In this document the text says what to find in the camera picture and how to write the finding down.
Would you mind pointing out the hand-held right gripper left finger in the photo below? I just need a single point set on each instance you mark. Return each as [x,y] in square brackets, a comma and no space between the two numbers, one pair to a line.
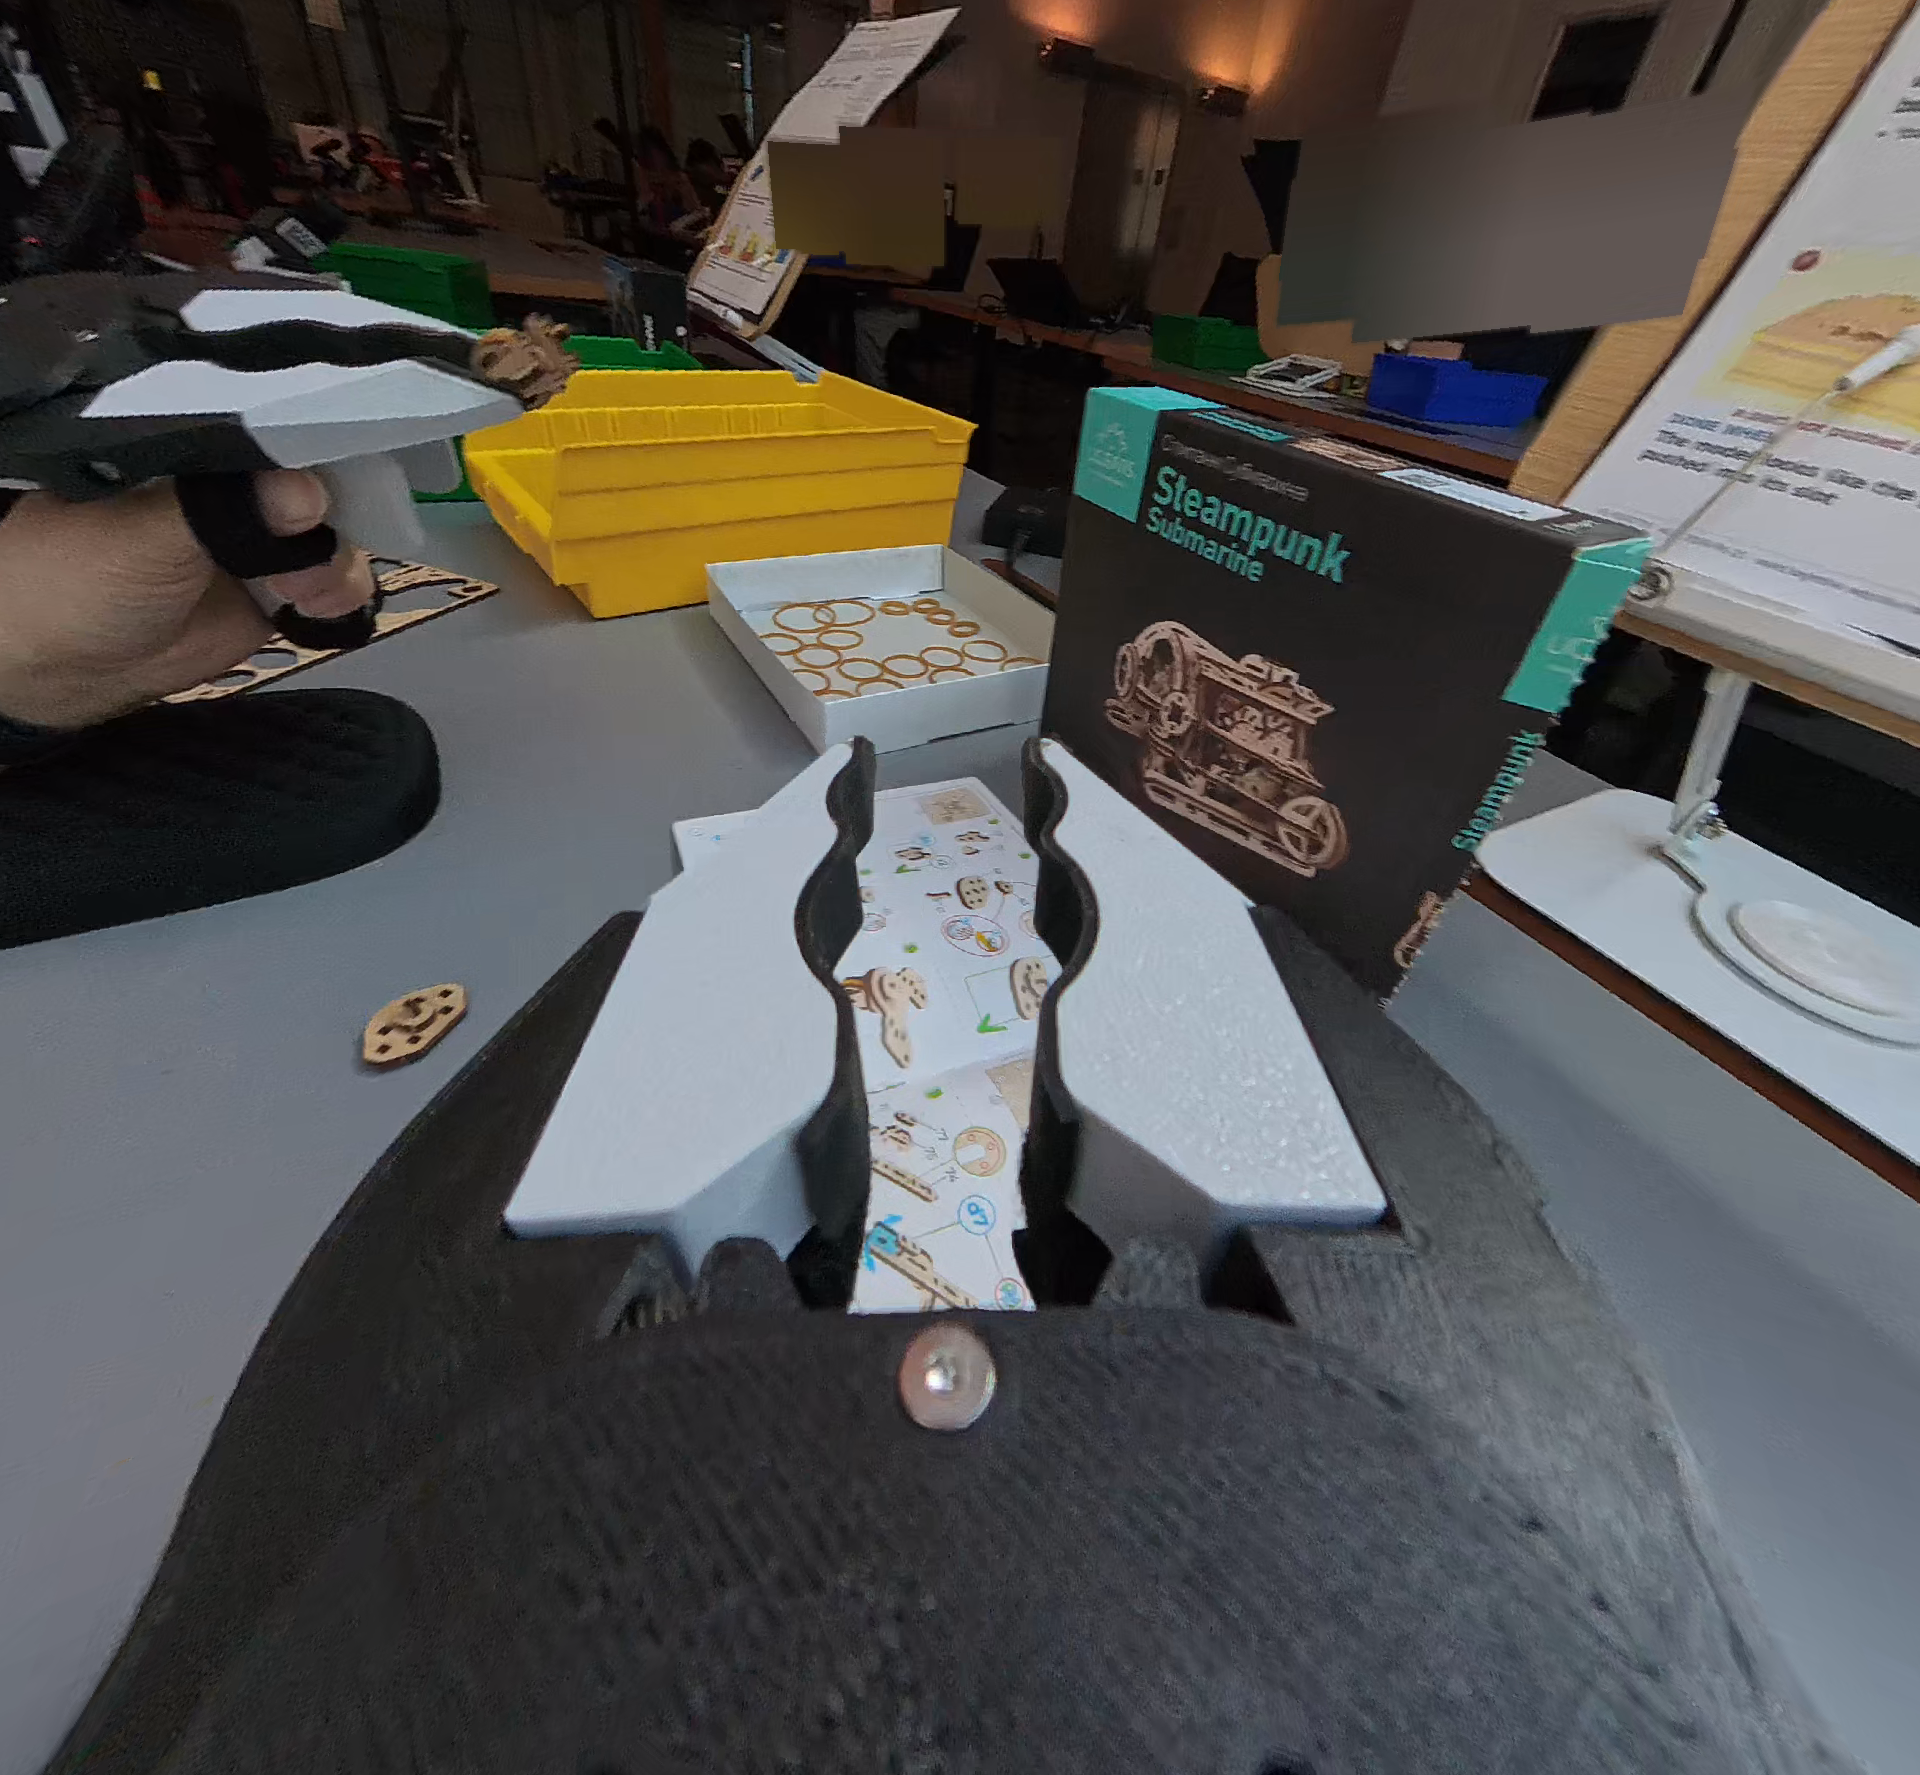
[677,1054]

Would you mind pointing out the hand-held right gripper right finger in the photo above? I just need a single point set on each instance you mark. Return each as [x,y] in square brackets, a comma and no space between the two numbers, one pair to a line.
[1196,1054]

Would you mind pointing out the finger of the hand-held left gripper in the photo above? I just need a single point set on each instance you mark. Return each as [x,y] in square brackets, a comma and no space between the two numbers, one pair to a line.
[301,415]
[301,314]

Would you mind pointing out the wooden wheel assembly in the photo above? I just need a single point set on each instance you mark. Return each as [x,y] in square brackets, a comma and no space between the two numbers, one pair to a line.
[528,362]

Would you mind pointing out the octagonal wooden disc piece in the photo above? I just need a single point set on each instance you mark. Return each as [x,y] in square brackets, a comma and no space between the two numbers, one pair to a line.
[413,1023]

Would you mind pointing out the grey desk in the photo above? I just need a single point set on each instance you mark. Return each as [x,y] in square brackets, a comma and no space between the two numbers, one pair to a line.
[181,1127]

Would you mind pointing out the person's left hand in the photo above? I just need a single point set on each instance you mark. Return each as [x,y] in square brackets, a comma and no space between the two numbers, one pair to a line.
[101,607]

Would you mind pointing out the wooden cutout sheet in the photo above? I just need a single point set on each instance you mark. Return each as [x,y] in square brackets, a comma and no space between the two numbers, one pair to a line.
[421,596]

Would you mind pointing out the illustrated instruction booklet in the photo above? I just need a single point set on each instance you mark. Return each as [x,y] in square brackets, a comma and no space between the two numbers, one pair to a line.
[949,900]

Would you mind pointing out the small dark printed box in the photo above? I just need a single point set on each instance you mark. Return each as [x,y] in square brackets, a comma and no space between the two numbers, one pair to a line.
[643,306]

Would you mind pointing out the black model kit box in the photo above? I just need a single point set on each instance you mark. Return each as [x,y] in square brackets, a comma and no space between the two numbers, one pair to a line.
[1348,697]

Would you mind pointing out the black mesh wrist rest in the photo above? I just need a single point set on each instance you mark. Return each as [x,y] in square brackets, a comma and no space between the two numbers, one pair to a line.
[223,813]

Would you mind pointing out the pile of tan rubber bands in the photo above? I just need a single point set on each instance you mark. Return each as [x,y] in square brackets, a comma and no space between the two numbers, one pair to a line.
[815,660]

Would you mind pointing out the yellow plastic bin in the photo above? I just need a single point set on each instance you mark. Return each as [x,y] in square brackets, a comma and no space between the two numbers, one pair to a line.
[719,511]

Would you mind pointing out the white cardboard tray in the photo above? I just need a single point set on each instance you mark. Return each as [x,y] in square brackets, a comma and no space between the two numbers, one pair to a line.
[906,571]

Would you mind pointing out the black device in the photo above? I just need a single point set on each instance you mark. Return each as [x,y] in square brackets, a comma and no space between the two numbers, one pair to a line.
[1028,526]

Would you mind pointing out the instruction sheet stand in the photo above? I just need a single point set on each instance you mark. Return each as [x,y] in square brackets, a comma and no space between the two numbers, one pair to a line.
[868,69]

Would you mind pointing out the white flat device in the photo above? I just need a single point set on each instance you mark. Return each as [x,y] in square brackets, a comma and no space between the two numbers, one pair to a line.
[1293,377]

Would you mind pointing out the blue plastic bin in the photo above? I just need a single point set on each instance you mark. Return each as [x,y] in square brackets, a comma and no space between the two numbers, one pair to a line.
[1460,392]

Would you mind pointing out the wooden document stand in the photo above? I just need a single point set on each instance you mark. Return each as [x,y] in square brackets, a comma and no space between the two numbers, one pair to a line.
[1613,415]

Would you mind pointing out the printed instruction sheet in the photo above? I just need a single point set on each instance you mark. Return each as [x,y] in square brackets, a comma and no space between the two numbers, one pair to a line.
[1801,352]

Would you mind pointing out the wall lamp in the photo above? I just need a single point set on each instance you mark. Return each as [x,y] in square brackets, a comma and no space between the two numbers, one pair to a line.
[1230,97]
[1064,59]

